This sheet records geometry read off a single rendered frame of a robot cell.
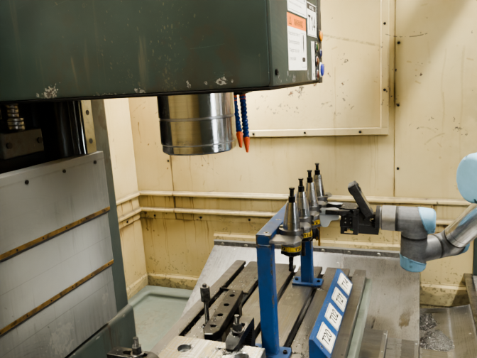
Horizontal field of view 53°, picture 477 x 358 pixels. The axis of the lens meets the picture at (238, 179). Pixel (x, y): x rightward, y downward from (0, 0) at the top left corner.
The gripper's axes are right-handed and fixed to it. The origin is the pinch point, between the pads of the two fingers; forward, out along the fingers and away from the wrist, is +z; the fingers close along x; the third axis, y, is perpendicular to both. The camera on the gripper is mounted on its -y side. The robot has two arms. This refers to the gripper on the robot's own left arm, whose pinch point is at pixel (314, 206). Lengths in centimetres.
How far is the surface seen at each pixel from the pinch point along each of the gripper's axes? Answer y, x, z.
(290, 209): -8.5, -34.5, -1.0
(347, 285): 25.7, 0.2, -10.6
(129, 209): 19, 39, 95
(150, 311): 63, 29, 81
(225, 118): -33, -55, 7
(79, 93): -38, -65, 34
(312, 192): -7.5, -12.3, -1.9
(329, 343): 26.1, -34.0, -10.8
